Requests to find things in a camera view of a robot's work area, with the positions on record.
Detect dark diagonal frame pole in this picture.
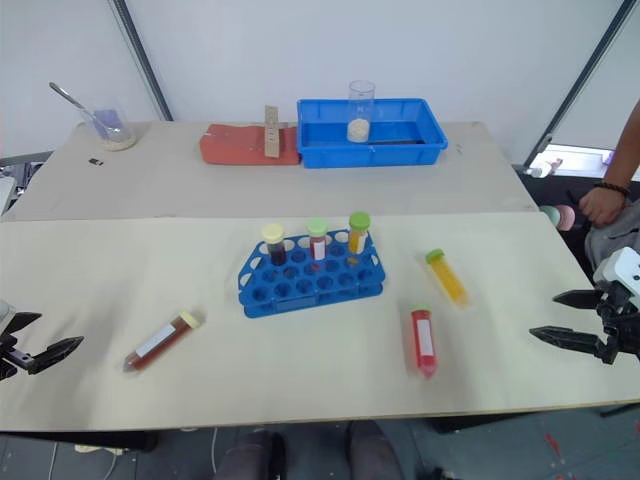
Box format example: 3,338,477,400
521,0,637,169
111,0,174,122

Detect blue plastic bin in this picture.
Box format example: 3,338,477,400
296,97,449,170

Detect green-capped tube with yellow liquid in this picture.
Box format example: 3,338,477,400
424,248,472,308

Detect red flat mat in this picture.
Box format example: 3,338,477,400
199,123,303,167

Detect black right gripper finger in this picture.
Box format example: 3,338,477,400
552,289,608,310
528,325,609,359

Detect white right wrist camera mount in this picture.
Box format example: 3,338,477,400
593,247,640,309

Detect pink round object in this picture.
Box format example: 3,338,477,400
556,204,580,232

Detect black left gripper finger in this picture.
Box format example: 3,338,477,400
7,312,43,336
26,336,85,376

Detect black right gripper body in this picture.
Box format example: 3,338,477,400
595,280,640,367

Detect bystander grey trousers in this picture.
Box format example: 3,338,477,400
584,198,640,272

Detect green-capped tube with orange liquid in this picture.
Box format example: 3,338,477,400
346,211,372,256

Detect beaker with spoon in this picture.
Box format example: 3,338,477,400
48,82,121,139

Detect yellow-capped tube with dark liquid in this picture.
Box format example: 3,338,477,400
261,223,289,267

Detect dark rounded shape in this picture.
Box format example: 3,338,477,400
347,420,407,480
213,431,290,480

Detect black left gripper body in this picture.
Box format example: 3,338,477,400
0,332,31,384

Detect labelled yellow-capped brown liquid tube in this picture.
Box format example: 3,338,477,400
122,310,207,374

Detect white floor cable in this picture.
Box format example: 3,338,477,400
47,439,126,480

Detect dark bead bracelet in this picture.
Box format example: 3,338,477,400
593,181,633,199

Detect wooden ruler strip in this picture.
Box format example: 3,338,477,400
263,104,283,160

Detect blue tube rack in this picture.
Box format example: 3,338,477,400
237,228,389,320

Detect bystander bare hand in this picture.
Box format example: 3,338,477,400
579,185,629,229

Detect green-capped tube with red liquid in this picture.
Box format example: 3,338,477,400
305,218,329,262

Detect glass beaker with grains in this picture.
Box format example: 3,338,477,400
78,107,138,152

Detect tall clear plastic beaker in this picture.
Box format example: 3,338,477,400
346,80,376,143

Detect labelled green-capped red liquid tube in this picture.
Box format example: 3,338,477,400
410,303,440,380

